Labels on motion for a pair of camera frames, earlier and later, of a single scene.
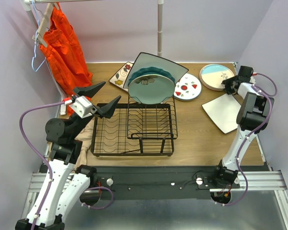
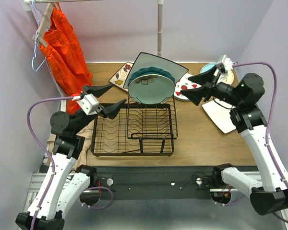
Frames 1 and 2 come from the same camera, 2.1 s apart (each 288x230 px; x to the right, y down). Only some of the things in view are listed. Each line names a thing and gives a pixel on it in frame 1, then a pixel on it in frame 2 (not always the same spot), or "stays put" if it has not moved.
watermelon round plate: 188,88 stays put
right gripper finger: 228,80 to 203,78
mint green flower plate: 151,89 stays put
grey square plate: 223,110 stays put
